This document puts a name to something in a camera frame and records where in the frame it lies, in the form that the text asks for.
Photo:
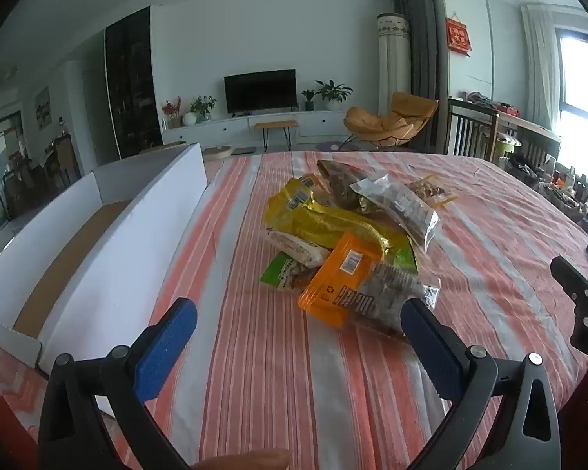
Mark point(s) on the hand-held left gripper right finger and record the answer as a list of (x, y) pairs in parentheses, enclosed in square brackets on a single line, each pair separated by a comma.
[(431, 347)]

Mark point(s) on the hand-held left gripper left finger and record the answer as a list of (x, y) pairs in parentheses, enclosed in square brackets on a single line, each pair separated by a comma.
[(166, 342)]

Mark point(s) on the clear dark snack packet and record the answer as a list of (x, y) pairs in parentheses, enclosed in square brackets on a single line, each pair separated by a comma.
[(397, 293)]

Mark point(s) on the green snack packet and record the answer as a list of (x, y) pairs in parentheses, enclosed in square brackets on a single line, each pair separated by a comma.
[(405, 258), (284, 276)]

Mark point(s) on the white cardboard box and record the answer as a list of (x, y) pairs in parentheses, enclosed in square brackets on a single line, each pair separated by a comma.
[(142, 235)]

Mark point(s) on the orange snack packet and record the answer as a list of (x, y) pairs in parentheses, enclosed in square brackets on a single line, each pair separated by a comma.
[(340, 274)]

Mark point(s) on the silver clear snack packet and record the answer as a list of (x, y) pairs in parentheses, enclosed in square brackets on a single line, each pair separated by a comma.
[(402, 205)]

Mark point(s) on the long yellow snack packet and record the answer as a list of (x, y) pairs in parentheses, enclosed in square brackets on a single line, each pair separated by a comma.
[(333, 227)]

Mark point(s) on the yellow-edged clear nut packet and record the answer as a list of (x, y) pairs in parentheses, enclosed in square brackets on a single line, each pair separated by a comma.
[(431, 191)]

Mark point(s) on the beige snack packet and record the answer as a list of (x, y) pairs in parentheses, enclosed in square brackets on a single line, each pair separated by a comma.
[(294, 247)]

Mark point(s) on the brown snack packet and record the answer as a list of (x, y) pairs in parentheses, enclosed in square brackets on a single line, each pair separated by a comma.
[(343, 181)]

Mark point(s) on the small yellow snack packet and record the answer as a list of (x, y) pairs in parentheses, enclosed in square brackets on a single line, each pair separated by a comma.
[(294, 196)]

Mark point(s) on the person's left hand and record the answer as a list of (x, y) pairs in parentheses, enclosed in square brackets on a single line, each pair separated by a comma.
[(250, 461)]

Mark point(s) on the orange white striped bed sheet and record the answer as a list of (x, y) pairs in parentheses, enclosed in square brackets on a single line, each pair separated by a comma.
[(274, 377)]

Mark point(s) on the green bin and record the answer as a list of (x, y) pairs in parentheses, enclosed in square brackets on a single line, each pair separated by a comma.
[(508, 144)]

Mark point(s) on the orange patterned cloth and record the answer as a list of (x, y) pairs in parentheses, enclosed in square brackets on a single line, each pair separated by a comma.
[(5, 401)]

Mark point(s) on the dark wooden slatted chair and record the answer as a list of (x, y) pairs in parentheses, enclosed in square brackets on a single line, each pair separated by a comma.
[(468, 132)]

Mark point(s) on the window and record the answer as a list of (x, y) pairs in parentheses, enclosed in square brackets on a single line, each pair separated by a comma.
[(580, 83)]

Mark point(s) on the round woven basket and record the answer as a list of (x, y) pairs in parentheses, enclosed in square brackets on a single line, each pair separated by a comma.
[(218, 152)]

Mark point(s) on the wooden dining chair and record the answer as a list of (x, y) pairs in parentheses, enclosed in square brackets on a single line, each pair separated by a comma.
[(63, 161)]

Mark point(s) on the white curtain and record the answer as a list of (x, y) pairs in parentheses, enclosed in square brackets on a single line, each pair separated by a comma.
[(539, 63)]

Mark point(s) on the white TV cabinet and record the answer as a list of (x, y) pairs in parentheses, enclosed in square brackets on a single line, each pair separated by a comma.
[(215, 129)]

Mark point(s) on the white round vase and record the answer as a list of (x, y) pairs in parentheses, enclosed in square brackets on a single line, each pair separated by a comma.
[(189, 118)]

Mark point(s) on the red flowers in vase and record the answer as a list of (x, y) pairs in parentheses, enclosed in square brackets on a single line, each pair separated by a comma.
[(172, 110)]

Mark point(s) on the orange lounge chair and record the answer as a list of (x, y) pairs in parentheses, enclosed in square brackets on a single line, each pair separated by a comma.
[(397, 117)]

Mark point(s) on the green bushy plant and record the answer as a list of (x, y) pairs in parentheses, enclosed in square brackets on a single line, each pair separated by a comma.
[(203, 106)]

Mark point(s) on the wooden stool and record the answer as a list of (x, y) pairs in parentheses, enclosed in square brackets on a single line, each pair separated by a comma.
[(276, 126)]

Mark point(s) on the black display cabinet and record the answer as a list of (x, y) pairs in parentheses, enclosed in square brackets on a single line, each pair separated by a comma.
[(132, 88)]

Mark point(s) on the grey curtain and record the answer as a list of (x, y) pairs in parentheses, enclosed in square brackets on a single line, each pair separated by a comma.
[(421, 58)]

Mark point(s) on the black television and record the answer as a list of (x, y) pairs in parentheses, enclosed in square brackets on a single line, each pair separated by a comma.
[(259, 90)]

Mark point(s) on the leafy plant in white pot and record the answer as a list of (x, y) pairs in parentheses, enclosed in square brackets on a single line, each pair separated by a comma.
[(332, 93)]

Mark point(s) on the small plant in dark pot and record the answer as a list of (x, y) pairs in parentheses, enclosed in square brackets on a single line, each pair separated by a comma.
[(308, 100)]

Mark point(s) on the white standing air conditioner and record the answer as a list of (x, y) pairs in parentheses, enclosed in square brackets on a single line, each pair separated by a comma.
[(391, 63)]

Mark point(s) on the wall picture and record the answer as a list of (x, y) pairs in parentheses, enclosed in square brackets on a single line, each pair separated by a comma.
[(42, 107)]

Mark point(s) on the red wall hanging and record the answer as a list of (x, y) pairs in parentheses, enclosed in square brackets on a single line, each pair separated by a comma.
[(458, 36)]

